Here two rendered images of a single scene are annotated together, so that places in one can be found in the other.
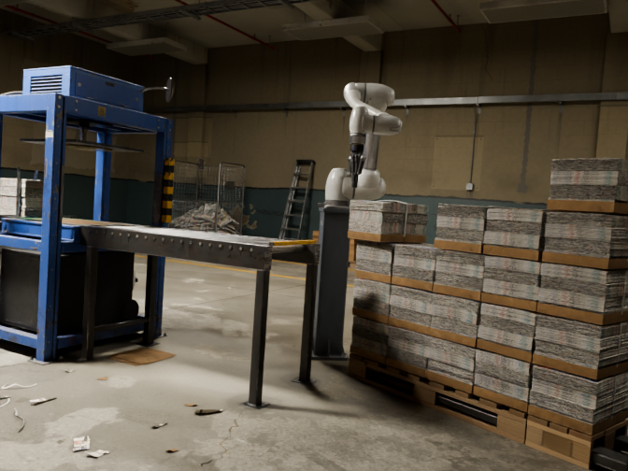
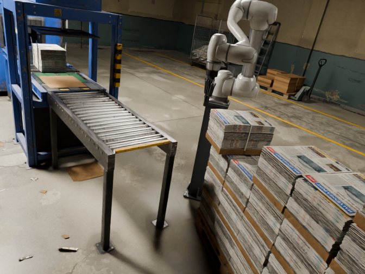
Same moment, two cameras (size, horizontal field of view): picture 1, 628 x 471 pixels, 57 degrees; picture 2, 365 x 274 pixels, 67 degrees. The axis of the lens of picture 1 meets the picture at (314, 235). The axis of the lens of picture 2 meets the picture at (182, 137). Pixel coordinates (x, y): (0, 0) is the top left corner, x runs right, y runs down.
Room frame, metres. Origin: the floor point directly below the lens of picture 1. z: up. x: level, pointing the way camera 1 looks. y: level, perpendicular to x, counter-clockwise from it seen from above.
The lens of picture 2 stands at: (1.54, -0.66, 1.65)
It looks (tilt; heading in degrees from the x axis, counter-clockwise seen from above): 24 degrees down; 19
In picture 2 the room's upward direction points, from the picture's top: 10 degrees clockwise
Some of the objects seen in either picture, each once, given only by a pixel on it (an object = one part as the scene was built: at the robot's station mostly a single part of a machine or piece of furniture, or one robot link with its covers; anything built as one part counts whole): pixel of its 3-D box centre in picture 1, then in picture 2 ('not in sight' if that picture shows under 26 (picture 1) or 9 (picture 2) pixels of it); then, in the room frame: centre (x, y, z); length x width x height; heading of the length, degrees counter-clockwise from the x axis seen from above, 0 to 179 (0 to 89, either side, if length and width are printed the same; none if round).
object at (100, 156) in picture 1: (100, 222); (92, 75); (4.37, 1.63, 0.77); 0.09 x 0.09 x 1.55; 61
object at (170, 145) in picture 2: (223, 243); (130, 116); (3.58, 0.56, 0.74); 1.34 x 0.05 x 0.12; 61
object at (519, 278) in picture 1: (450, 324); (260, 233); (3.11, -0.78, 0.42); 1.17 x 0.39 x 0.83; 41
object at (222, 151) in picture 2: (373, 235); (222, 142); (3.36, -0.35, 0.86); 0.29 x 0.16 x 0.04; 37
